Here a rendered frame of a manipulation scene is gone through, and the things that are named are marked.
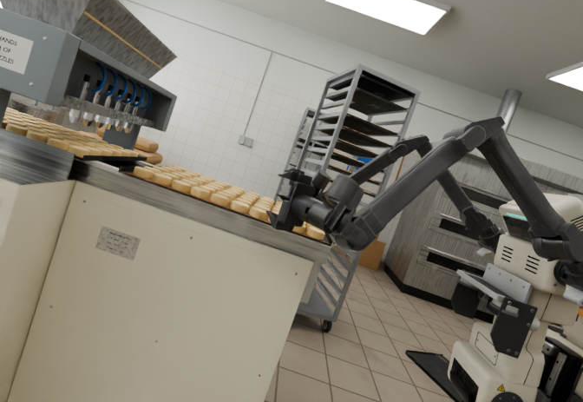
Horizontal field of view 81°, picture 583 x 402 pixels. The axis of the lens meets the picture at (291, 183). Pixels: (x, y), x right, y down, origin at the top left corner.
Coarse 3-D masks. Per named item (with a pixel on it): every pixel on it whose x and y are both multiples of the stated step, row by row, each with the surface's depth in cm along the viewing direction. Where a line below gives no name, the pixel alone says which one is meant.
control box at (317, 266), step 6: (318, 264) 100; (312, 270) 100; (318, 270) 100; (312, 276) 100; (312, 282) 100; (306, 288) 100; (312, 288) 100; (306, 294) 100; (300, 300) 100; (306, 300) 100
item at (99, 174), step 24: (72, 168) 93; (96, 168) 93; (120, 192) 94; (144, 192) 94; (168, 192) 94; (192, 216) 94; (216, 216) 95; (240, 216) 95; (264, 240) 95; (288, 240) 95
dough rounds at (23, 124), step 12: (12, 120) 103; (24, 120) 109; (36, 120) 121; (24, 132) 92; (36, 132) 94; (48, 132) 103; (60, 132) 109; (72, 132) 122; (60, 144) 91; (72, 144) 97; (84, 144) 103; (96, 144) 111
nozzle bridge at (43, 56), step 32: (0, 32) 71; (32, 32) 71; (64, 32) 71; (0, 64) 72; (32, 64) 72; (64, 64) 74; (0, 96) 74; (32, 96) 72; (64, 96) 82; (160, 96) 138; (0, 128) 76; (160, 128) 139
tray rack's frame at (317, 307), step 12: (348, 72) 235; (372, 72) 221; (396, 84) 226; (324, 96) 279; (312, 132) 281; (300, 156) 282; (288, 192) 283; (312, 300) 257; (324, 300) 266; (300, 312) 233; (312, 312) 237; (324, 312) 244; (324, 324) 247
